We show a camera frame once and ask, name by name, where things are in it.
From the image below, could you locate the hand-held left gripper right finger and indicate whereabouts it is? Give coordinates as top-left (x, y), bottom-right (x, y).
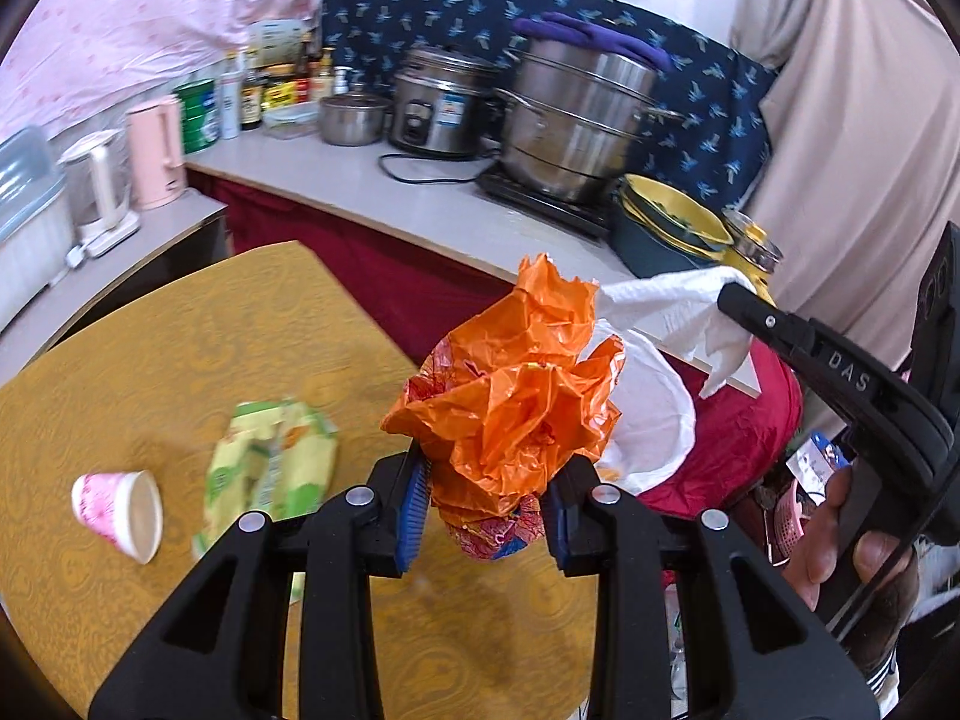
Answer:
top-left (542, 456), bottom-right (878, 720)

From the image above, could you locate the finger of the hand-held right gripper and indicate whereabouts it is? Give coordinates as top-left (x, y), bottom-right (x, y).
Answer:
top-left (716, 281), bottom-right (948, 460)

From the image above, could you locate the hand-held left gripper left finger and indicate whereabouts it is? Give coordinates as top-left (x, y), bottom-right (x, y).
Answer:
top-left (88, 448), bottom-right (432, 720)

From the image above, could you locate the orange plastic bag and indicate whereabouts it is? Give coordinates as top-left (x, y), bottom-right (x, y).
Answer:
top-left (380, 253), bottom-right (627, 562)

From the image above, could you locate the white plastic bag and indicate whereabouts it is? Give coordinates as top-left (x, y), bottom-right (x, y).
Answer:
top-left (596, 264), bottom-right (762, 400)

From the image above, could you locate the person's right hand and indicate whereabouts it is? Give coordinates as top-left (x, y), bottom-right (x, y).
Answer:
top-left (787, 463), bottom-right (921, 681)

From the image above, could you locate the red cloth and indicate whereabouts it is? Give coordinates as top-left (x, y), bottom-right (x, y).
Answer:
top-left (637, 337), bottom-right (805, 526)

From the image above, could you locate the blue white packet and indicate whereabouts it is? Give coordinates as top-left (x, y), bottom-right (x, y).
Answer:
top-left (795, 431), bottom-right (850, 497)

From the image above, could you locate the glass jar with yellow contents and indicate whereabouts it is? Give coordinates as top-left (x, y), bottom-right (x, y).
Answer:
top-left (721, 210), bottom-right (785, 306)

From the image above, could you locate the yellow green plastic package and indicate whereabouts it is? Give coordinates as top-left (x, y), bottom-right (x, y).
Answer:
top-left (191, 399), bottom-right (340, 602)

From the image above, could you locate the pink plastic basket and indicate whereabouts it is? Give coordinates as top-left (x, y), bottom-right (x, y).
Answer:
top-left (765, 484), bottom-right (815, 563)

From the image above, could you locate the green yellow basin stack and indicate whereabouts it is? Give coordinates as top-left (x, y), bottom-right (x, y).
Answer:
top-left (609, 172), bottom-right (736, 278)

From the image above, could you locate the person's beige shirt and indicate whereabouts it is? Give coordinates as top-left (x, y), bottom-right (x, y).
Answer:
top-left (731, 0), bottom-right (960, 392)

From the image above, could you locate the dark red counter skirt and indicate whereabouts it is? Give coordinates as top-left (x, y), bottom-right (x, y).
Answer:
top-left (187, 169), bottom-right (623, 370)

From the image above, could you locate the pink paper cup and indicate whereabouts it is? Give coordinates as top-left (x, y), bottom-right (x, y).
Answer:
top-left (71, 469), bottom-right (164, 566)

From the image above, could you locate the black induction cooker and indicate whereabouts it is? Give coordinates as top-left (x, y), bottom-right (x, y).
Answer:
top-left (476, 165), bottom-right (620, 241)

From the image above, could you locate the large steel steamer pot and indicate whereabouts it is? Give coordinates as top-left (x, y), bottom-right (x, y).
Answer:
top-left (495, 37), bottom-right (687, 203)

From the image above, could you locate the purple cloth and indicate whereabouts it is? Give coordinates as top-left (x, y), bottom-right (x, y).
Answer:
top-left (514, 13), bottom-right (674, 74)

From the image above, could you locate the small steel pot with lid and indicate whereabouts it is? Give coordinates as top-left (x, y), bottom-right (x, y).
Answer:
top-left (319, 90), bottom-right (395, 147)

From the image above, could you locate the silver rice cooker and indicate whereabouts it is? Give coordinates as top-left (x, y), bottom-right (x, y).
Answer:
top-left (386, 45), bottom-right (503, 160)

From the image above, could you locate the clear food container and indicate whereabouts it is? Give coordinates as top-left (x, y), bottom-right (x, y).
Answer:
top-left (262, 101), bottom-right (320, 138)

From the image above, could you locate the pink electric kettle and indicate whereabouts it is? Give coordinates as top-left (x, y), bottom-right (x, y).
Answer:
top-left (125, 97), bottom-right (188, 211)

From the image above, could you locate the dark sauce bottle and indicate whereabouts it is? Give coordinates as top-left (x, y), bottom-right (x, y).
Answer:
top-left (240, 67), bottom-right (264, 131)

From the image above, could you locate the white plastic bottle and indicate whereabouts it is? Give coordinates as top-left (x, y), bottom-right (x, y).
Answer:
top-left (220, 52), bottom-right (245, 140)

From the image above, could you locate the white electric kettle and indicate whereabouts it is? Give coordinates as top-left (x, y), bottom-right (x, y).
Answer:
top-left (58, 130), bottom-right (141, 256)

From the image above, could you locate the green tin can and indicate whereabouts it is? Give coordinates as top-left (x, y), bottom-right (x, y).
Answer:
top-left (174, 79), bottom-right (223, 155)

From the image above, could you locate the white dish box with lid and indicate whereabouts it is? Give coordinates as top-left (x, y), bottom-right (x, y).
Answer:
top-left (0, 126), bottom-right (73, 331)

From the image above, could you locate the pale carton box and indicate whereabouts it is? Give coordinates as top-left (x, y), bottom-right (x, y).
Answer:
top-left (247, 19), bottom-right (305, 70)

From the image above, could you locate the blue patterned cloth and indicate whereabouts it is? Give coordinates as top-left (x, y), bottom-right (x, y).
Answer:
top-left (321, 0), bottom-right (777, 218)

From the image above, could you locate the pink dotted curtain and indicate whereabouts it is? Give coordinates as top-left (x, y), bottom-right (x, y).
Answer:
top-left (0, 0), bottom-right (361, 166)

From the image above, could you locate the black power cord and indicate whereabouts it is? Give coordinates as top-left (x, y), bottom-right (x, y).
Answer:
top-left (377, 152), bottom-right (497, 185)

